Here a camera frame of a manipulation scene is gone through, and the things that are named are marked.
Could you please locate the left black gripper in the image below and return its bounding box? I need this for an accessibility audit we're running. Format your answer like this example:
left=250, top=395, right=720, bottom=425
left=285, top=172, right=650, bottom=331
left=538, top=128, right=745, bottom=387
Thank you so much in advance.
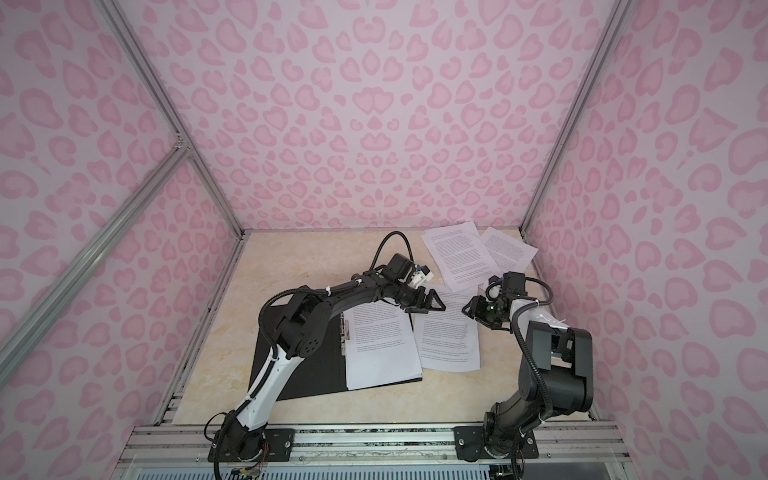
left=391, top=283, right=444, bottom=315

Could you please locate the large text sheet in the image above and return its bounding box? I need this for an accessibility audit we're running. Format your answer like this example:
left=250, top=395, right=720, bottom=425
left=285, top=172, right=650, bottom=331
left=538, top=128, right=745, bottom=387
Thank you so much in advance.
left=422, top=222, right=499, bottom=292

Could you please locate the paper sheet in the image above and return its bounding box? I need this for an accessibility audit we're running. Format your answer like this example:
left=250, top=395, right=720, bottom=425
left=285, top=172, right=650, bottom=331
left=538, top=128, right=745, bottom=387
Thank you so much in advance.
left=343, top=301, right=422, bottom=390

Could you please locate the red and black folder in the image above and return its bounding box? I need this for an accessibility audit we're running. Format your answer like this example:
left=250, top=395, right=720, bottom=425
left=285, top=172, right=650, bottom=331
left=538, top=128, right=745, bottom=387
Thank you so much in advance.
left=248, top=302, right=424, bottom=402

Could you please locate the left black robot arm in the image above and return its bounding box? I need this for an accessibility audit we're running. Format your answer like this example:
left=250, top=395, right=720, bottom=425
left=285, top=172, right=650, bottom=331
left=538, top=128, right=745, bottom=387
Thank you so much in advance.
left=208, top=254, right=446, bottom=465

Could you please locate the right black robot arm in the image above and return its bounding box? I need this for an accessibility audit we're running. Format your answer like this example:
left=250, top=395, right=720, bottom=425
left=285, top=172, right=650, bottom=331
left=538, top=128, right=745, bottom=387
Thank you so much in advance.
left=453, top=272, right=594, bottom=478

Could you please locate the text sheet right corner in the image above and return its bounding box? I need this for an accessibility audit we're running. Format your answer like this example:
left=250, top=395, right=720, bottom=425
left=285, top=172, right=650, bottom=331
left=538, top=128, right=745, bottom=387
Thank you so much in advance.
left=481, top=227, right=538, bottom=273

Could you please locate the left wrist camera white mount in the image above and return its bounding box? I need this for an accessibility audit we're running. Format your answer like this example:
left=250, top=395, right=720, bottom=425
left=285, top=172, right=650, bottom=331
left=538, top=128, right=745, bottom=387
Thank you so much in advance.
left=408, top=265, right=434, bottom=288

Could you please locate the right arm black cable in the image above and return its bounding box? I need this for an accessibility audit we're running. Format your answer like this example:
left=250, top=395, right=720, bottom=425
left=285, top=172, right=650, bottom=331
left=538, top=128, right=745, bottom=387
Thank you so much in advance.
left=485, top=275, right=556, bottom=480

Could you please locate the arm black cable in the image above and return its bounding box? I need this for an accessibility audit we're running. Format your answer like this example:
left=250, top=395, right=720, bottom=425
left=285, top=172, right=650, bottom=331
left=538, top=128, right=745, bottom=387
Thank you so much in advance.
left=206, top=230, right=415, bottom=480
left=485, top=275, right=556, bottom=480

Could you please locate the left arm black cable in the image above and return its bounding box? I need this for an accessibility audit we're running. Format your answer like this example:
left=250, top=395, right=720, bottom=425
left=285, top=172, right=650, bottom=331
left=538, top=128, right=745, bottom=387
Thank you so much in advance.
left=206, top=230, right=415, bottom=480

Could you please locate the aluminium frame post right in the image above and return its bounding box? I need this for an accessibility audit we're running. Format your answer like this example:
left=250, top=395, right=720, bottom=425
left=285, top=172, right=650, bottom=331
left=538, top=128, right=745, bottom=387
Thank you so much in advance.
left=519, top=0, right=637, bottom=241

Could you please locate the aluminium frame post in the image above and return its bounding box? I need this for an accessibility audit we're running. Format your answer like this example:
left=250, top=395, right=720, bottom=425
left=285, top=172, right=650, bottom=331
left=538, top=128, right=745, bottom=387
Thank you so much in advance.
left=95, top=0, right=245, bottom=239
left=519, top=0, right=637, bottom=241

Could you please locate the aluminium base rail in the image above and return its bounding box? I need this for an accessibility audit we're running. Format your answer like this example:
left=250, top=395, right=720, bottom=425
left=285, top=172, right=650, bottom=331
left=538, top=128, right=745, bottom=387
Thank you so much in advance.
left=111, top=421, right=638, bottom=479

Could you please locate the aluminium frame post left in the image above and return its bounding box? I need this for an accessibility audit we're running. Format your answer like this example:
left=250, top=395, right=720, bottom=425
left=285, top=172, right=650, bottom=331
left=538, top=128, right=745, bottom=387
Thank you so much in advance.
left=95, top=0, right=245, bottom=239

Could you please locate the aluminium frame strut left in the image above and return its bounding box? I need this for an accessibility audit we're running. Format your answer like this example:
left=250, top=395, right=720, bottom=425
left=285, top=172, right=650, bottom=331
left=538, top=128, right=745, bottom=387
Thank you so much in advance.
left=1, top=142, right=189, bottom=385

